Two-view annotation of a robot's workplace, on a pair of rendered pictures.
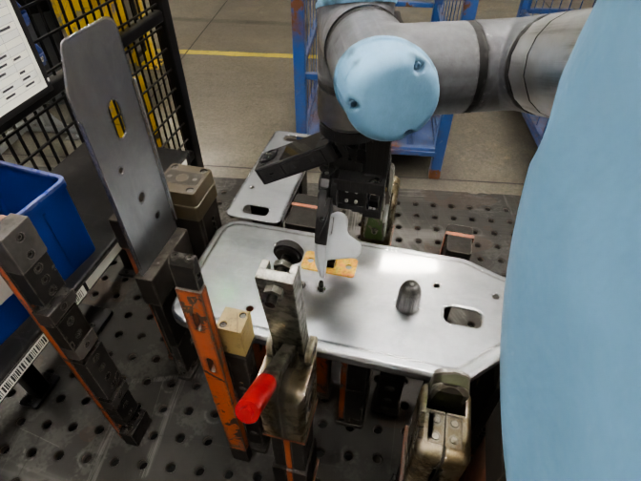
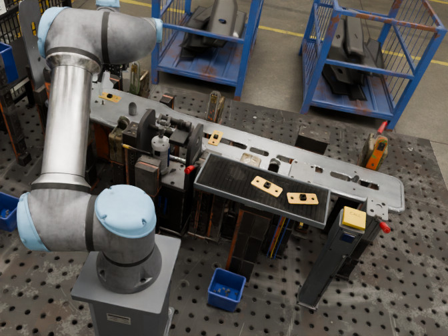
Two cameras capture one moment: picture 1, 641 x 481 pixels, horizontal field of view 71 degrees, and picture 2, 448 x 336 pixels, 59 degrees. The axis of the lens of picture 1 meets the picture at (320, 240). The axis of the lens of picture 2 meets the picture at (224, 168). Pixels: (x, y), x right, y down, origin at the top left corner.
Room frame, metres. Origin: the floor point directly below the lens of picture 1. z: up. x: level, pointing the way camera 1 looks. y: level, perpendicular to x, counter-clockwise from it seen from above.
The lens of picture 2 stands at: (-0.83, -0.42, 1.95)
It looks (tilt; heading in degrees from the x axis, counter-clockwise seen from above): 44 degrees down; 356
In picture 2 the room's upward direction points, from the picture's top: 11 degrees clockwise
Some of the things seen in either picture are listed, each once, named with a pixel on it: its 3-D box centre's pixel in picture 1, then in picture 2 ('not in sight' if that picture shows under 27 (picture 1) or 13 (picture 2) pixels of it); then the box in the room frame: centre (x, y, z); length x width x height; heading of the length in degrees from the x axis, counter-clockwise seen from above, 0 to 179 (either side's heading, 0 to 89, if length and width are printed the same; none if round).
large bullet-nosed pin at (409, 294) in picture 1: (408, 298); (133, 109); (0.40, -0.12, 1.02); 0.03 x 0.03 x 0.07
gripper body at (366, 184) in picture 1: (354, 163); (113, 55); (0.47, -0.04, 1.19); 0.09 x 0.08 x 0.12; 76
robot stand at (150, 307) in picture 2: not in sight; (132, 304); (-0.32, -0.28, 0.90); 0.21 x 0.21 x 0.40; 84
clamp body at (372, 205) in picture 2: not in sight; (357, 241); (0.01, -0.99, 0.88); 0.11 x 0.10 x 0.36; 166
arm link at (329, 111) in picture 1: (351, 101); not in sight; (0.48, -0.03, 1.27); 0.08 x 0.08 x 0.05
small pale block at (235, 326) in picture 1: (249, 392); not in sight; (0.33, 0.11, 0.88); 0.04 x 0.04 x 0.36; 76
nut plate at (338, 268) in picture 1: (329, 261); (109, 96); (0.48, -0.01, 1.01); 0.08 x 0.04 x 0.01; 76
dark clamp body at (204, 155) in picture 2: not in sight; (203, 196); (0.12, -0.44, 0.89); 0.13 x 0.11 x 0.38; 166
